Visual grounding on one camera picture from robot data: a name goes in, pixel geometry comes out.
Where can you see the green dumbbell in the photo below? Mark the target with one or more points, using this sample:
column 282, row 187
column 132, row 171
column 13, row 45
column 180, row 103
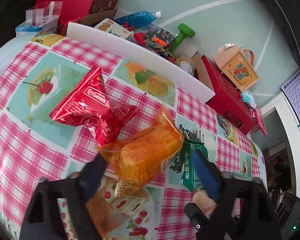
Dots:
column 182, row 36

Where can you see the red snack packet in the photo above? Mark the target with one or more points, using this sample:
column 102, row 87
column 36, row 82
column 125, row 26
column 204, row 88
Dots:
column 82, row 105

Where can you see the white and yellow game box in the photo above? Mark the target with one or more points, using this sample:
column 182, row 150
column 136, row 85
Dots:
column 112, row 27

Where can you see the thin red card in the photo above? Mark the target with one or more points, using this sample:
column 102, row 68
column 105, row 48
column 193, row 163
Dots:
column 260, row 122

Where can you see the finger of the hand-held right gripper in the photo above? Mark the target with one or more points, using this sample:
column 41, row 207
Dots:
column 197, row 220

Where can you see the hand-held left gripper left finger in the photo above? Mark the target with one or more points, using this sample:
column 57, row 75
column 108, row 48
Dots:
column 92, row 180

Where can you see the red gift box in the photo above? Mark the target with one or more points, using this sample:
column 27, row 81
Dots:
column 77, row 3

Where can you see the clear plastic bottle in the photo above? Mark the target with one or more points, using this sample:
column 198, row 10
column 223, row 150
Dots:
column 185, row 63

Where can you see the white cabinet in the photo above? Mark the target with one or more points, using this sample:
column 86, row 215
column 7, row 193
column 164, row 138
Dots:
column 285, row 120

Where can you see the light blue wrapper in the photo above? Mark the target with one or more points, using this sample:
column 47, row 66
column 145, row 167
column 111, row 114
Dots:
column 247, row 97

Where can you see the dark green packet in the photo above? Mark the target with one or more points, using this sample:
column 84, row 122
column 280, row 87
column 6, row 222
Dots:
column 188, row 162

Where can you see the yellow house-shaped box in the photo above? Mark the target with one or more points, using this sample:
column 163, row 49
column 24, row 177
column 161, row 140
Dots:
column 240, row 70

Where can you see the blue bottle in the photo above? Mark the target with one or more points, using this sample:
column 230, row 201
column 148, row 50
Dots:
column 137, row 17

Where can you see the purple perforated basket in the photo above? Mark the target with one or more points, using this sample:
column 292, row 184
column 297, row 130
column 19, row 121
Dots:
column 297, row 90

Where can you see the pink checkered tablecloth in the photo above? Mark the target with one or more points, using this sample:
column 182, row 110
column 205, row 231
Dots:
column 27, row 142

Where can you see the red toy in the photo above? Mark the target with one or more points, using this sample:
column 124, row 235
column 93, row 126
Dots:
column 140, row 37

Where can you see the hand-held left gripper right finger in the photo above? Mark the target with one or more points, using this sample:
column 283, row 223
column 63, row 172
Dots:
column 206, row 177

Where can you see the clear plastic box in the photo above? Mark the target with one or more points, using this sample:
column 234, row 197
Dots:
column 43, row 11

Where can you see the cardboard box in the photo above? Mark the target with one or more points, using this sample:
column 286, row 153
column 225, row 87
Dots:
column 97, row 18

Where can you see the orange cracker packet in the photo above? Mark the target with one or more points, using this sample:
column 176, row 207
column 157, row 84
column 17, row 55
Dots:
column 145, row 155

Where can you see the orange jelly cup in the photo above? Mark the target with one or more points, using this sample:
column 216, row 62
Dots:
column 202, row 200

